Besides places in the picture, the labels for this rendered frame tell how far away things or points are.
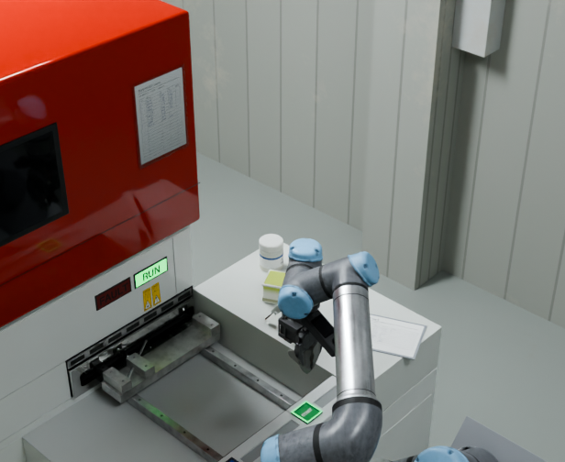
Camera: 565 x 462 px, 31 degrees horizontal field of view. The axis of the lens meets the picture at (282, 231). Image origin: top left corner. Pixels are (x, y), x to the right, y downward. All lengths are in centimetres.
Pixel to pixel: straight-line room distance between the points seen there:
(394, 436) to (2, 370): 108
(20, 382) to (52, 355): 11
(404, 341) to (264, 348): 38
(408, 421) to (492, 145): 164
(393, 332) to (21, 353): 98
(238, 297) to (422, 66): 150
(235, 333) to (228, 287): 14
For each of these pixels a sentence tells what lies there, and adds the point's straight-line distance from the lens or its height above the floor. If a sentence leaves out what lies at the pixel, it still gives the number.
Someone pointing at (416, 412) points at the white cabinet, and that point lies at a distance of 298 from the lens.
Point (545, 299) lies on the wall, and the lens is 448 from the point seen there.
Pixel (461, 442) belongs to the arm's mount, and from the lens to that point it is 253.
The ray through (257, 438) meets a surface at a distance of 252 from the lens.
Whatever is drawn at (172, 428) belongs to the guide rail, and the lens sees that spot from 272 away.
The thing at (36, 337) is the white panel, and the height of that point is 110.
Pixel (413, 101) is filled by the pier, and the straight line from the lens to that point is 415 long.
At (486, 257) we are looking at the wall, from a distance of 455.
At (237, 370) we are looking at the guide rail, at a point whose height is 85.
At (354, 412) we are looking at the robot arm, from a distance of 195.
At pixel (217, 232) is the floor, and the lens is 493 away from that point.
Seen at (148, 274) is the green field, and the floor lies 110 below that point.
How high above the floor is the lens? 275
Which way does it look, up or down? 34 degrees down
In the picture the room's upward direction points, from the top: straight up
